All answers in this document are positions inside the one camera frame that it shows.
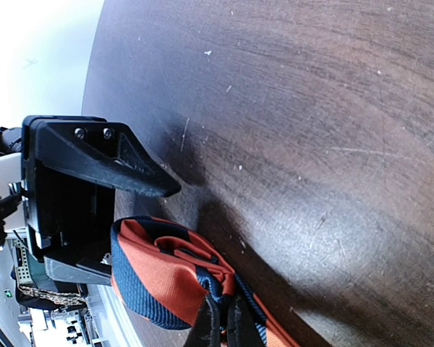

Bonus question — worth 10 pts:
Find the aluminium front rail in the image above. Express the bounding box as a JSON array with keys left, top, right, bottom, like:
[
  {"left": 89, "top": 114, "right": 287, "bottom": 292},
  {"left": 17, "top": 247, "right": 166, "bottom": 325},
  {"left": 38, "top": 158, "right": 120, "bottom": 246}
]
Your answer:
[{"left": 86, "top": 285, "right": 142, "bottom": 346}]

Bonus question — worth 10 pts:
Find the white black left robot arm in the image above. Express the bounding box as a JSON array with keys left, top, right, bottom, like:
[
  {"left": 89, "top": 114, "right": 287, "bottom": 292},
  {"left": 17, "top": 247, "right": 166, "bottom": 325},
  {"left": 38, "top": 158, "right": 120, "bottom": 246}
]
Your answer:
[{"left": 0, "top": 116, "right": 181, "bottom": 285}]

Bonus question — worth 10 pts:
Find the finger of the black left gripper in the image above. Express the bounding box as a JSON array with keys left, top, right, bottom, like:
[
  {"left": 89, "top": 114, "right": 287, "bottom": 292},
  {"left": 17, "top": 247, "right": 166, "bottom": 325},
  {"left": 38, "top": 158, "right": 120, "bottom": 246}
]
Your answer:
[
  {"left": 34, "top": 121, "right": 181, "bottom": 197},
  {"left": 43, "top": 239, "right": 111, "bottom": 286}
]

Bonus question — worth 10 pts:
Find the red navy striped tie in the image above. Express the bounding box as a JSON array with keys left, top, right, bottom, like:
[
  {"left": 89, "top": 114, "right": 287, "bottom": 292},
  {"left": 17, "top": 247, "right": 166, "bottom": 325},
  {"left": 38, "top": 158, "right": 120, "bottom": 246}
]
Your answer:
[{"left": 111, "top": 216, "right": 298, "bottom": 346}]

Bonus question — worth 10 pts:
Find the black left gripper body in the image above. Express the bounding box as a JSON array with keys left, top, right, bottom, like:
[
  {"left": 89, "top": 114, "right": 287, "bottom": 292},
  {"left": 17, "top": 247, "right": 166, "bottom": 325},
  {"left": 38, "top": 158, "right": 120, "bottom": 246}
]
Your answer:
[{"left": 21, "top": 116, "right": 116, "bottom": 262}]

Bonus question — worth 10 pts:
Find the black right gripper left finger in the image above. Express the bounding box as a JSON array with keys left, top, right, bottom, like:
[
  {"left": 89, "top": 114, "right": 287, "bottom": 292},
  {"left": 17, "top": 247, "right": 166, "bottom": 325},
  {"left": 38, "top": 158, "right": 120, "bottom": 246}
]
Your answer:
[{"left": 183, "top": 294, "right": 221, "bottom": 347}]

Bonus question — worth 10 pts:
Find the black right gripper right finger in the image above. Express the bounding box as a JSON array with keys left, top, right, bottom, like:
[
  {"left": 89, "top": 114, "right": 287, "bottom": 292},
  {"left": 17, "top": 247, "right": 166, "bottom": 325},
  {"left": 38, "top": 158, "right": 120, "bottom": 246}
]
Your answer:
[{"left": 226, "top": 294, "right": 264, "bottom": 347}]

